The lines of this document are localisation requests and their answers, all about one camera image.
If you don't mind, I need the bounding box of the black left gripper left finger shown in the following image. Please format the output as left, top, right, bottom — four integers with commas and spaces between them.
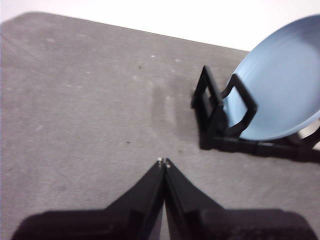
9, 157, 167, 240

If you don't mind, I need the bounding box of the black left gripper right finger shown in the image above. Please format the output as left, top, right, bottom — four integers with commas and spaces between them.
163, 157, 319, 240

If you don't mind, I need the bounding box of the blue plate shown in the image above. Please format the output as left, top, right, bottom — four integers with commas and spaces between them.
221, 14, 320, 141

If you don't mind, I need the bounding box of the black plate rack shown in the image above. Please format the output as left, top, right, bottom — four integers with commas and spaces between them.
191, 65, 320, 163

